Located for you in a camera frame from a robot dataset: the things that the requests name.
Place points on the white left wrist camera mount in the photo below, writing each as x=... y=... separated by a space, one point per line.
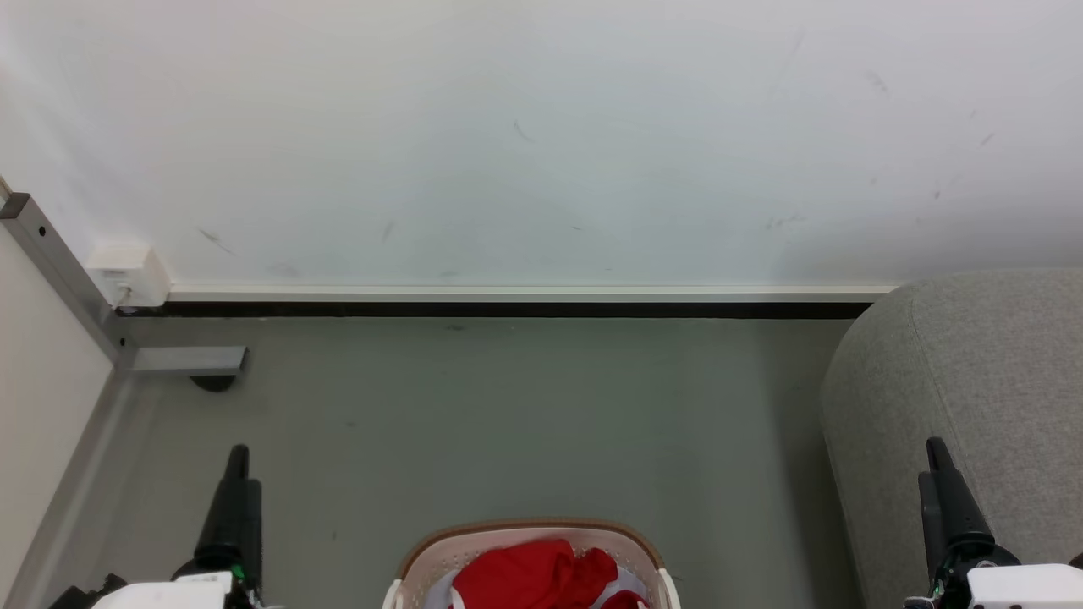
x=169 y=595

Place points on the grey fabric sofa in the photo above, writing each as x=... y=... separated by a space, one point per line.
x=973 y=381

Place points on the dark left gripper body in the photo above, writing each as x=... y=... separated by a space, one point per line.
x=241 y=575

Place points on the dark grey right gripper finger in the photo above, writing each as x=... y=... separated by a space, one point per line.
x=928 y=516
x=960 y=507

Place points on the white wall socket box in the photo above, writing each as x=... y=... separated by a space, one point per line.
x=127 y=272

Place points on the red garment with white stripes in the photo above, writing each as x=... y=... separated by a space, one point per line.
x=525 y=575

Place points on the red elastic-waist shorts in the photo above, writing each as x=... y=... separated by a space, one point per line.
x=626 y=600

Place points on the white perforated laundry basket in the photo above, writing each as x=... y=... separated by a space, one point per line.
x=440 y=554

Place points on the black round frame foot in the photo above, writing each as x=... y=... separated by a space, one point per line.
x=213 y=383

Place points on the white and black baseboard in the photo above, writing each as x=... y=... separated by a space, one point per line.
x=508 y=302

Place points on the beige partition panel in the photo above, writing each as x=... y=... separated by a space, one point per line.
x=42 y=381

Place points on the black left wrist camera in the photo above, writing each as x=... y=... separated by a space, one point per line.
x=89 y=595

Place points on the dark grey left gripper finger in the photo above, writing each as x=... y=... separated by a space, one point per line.
x=227 y=507
x=258 y=524

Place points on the grey metal partition frame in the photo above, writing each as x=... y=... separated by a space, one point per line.
x=68 y=271

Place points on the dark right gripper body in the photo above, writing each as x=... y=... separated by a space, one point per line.
x=956 y=575

